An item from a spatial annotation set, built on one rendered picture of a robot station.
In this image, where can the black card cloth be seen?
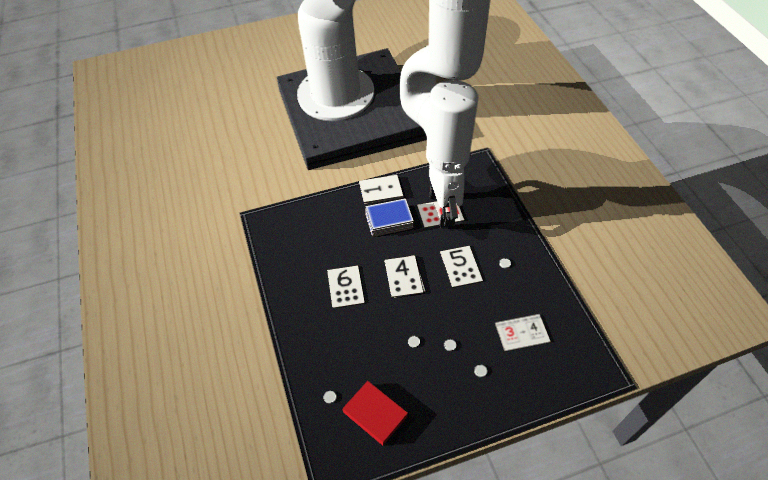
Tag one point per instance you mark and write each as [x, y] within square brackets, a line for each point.
[448, 405]

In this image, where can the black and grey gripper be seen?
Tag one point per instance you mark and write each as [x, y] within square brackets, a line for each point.
[448, 187]

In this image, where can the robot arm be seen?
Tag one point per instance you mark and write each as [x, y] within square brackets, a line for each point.
[446, 111]

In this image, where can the red rectangular block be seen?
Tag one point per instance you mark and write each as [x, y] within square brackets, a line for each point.
[374, 412]

